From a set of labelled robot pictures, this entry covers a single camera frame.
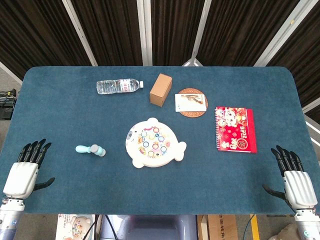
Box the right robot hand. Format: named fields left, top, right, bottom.
left=261, top=144, right=316, bottom=210

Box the red spiral 2026 calendar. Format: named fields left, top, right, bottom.
left=214, top=106, right=258, bottom=154

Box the dark brown curtain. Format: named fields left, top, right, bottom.
left=0, top=0, right=320, bottom=118

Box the white toy packaging box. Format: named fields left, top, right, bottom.
left=56, top=214, right=96, bottom=240

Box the brown cardboard carton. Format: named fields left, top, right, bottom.
left=197, top=214, right=238, bottom=240

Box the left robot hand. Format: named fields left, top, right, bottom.
left=2, top=138, right=56, bottom=200

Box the black power electronics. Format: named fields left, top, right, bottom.
left=0, top=88, right=19, bottom=120

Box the light blue toy hammer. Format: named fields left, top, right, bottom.
left=75, top=144, right=107, bottom=157

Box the clear plastic water bottle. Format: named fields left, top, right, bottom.
left=96, top=78, right=145, bottom=95

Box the round woven brown coaster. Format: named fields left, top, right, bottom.
left=176, top=87, right=209, bottom=118

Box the black cable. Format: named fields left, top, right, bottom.
left=103, top=214, right=118, bottom=240
left=91, top=214, right=101, bottom=240

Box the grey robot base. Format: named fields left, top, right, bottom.
left=99, top=214, right=199, bottom=240

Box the white frame post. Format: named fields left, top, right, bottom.
left=181, top=0, right=213, bottom=67
left=253, top=0, right=320, bottom=67
left=301, top=98, right=320, bottom=114
left=61, top=0, right=98, bottom=67
left=136, top=0, right=153, bottom=67

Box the white picture card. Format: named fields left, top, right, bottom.
left=174, top=93, right=208, bottom=113

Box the white whack-a-mole toy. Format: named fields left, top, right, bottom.
left=125, top=117, right=188, bottom=169

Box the small brown cardboard box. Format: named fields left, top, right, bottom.
left=149, top=73, right=173, bottom=108

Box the blue felt table mat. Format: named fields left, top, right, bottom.
left=0, top=65, right=320, bottom=215

